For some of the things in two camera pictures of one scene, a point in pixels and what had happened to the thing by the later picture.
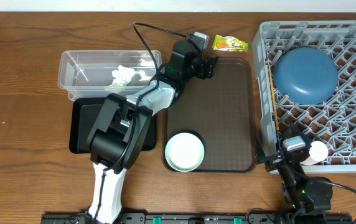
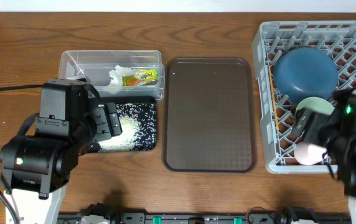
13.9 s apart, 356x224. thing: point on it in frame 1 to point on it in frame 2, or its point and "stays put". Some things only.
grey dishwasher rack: (346, 121) stays put
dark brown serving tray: (221, 111) stays put
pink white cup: (318, 152) stays put
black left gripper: (208, 66) to (109, 121)
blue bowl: (305, 75) stays put
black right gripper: (274, 162) to (311, 134)
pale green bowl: (184, 152) to (317, 104)
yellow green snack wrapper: (229, 43) to (141, 77)
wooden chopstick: (274, 98) stays put
